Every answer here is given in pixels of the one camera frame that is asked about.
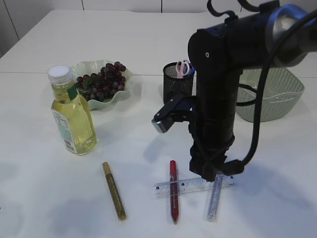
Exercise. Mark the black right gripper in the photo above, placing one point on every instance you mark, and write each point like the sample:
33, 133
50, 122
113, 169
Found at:
215, 108

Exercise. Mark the red glitter pen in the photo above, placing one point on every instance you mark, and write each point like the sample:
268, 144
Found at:
174, 209

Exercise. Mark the silver blue glitter pen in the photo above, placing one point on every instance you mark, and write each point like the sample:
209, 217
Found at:
215, 196

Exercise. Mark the clear plastic ruler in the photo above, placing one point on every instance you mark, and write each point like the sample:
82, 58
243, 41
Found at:
163, 189

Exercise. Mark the gold glitter pen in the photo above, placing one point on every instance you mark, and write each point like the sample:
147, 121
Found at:
118, 205

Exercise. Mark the blue scissors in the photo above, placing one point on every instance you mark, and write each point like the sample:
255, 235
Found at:
191, 72

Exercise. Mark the pink purple scissors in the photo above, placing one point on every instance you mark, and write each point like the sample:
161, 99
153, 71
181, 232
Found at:
182, 69

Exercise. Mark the purple grape bunch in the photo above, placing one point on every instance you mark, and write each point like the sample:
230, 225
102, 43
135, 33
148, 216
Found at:
104, 85

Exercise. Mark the yellow tea drink bottle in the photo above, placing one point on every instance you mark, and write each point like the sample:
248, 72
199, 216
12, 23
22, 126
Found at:
71, 112

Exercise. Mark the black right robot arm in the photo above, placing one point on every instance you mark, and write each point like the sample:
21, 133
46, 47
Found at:
273, 36

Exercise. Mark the black mesh pen holder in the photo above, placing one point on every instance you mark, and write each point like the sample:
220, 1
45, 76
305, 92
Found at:
173, 85

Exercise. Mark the green woven plastic basket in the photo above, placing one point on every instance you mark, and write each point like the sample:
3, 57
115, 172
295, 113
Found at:
281, 93

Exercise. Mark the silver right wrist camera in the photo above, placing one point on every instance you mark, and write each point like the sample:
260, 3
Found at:
179, 108

